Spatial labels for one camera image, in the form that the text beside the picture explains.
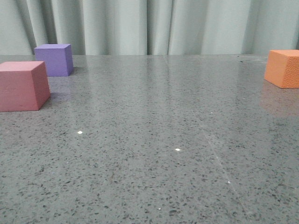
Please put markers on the orange foam cube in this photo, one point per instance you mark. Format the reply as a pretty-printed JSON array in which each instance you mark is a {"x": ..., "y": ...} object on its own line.
[{"x": 282, "y": 68}]

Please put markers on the pale green curtain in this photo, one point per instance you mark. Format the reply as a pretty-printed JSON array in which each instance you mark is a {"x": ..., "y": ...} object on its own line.
[{"x": 150, "y": 27}]

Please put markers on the purple foam cube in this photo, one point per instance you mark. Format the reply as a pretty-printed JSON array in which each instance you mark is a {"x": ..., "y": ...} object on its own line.
[{"x": 57, "y": 58}]

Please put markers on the pink foam cube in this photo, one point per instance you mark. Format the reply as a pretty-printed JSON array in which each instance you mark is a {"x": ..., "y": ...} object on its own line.
[{"x": 23, "y": 86}]

